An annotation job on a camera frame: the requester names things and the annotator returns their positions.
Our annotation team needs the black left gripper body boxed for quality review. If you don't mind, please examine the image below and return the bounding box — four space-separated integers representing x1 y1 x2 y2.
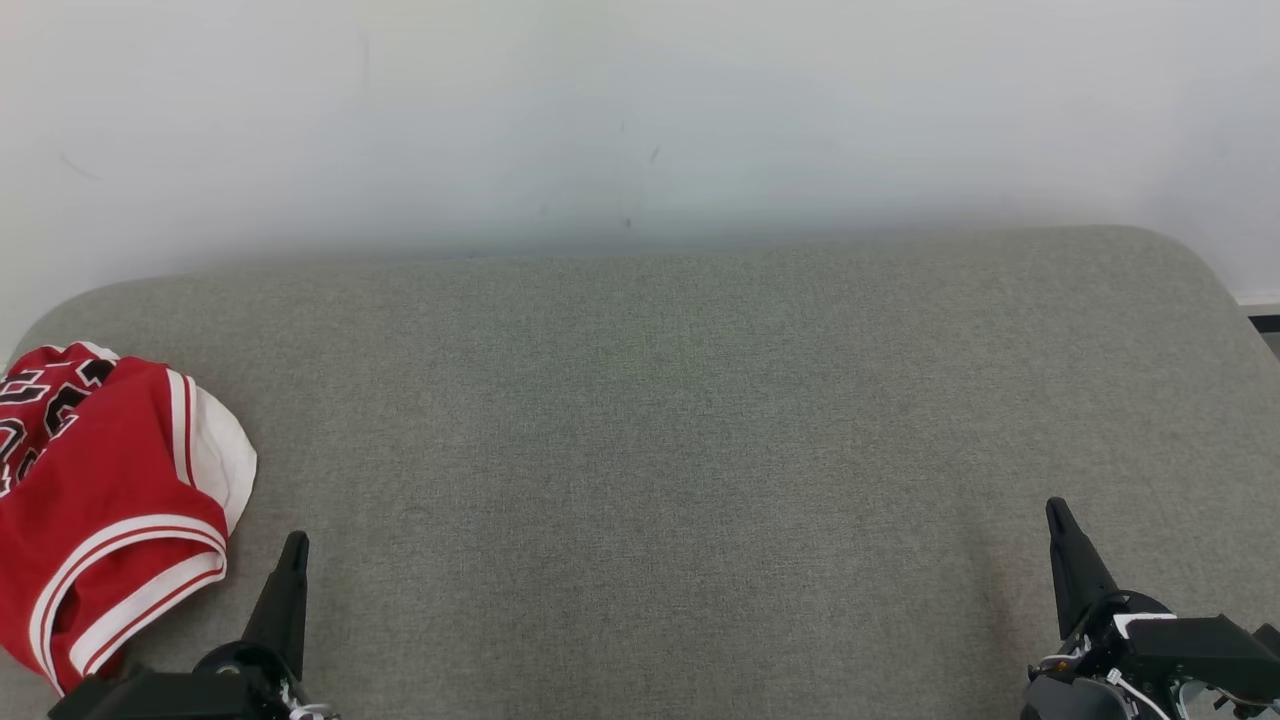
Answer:
48 640 339 720

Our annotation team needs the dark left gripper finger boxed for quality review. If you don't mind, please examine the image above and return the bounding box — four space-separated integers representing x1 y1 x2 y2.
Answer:
243 530 311 683

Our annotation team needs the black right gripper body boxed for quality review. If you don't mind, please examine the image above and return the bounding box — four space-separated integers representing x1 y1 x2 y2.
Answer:
1020 588 1280 720

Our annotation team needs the red basketball jersey black lettering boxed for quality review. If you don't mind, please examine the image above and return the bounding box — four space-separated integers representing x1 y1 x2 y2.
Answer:
0 341 259 698

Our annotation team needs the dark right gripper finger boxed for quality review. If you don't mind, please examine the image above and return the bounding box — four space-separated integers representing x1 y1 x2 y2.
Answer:
1045 497 1121 641

